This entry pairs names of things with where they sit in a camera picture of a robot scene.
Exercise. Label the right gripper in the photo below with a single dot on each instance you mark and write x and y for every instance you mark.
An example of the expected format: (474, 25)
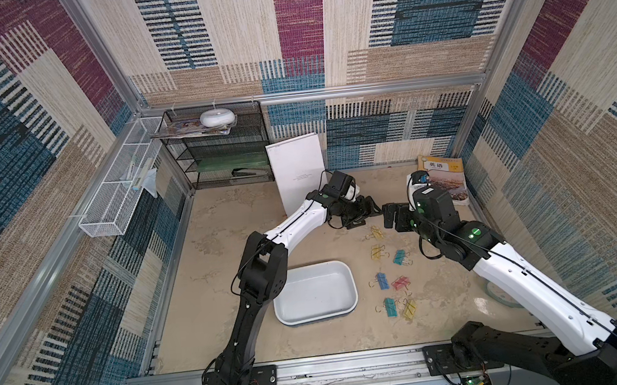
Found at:
(403, 217)

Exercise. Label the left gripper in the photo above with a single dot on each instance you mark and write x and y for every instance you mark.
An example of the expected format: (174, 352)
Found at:
(361, 212)

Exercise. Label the teal binder clip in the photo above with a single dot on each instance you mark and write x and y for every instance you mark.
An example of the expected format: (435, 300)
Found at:
(402, 258)

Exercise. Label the pink binder clip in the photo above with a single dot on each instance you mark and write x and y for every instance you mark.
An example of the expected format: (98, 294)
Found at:
(401, 283)

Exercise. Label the blue binder clip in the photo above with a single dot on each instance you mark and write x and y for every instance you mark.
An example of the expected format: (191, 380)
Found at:
(380, 281)

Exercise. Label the white plastic storage box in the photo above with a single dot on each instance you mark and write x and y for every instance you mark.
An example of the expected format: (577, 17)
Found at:
(315, 293)

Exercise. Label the green binder clip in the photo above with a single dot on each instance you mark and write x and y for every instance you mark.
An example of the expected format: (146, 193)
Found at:
(388, 307)

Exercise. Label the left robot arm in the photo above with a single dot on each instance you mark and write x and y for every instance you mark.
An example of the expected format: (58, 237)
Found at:
(262, 271)

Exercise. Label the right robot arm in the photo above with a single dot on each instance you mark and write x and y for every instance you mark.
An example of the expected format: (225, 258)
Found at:
(583, 347)

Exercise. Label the yellow textbook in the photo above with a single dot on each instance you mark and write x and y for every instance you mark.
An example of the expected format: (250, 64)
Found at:
(447, 174)

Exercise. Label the white board on easel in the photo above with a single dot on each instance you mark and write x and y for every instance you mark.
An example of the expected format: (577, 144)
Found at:
(297, 165)

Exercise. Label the green tape roll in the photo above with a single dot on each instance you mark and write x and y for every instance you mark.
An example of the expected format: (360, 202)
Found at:
(501, 296)

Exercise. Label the black stapler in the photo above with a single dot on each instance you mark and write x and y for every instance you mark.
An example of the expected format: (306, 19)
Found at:
(243, 172)

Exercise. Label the white round device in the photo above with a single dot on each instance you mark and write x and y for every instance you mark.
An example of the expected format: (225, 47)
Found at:
(217, 117)

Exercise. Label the magazine on shelf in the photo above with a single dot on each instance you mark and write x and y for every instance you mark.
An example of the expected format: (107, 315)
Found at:
(192, 128)

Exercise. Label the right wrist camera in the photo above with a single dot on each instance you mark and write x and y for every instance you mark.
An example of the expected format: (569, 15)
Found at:
(416, 181)

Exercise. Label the black wire mesh shelf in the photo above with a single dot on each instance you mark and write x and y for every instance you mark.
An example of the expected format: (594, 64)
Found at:
(207, 162)

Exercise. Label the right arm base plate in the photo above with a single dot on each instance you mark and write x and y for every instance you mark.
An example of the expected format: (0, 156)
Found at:
(450, 358)

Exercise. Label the white wire basket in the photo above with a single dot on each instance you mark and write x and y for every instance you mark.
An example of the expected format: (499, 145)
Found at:
(116, 198)

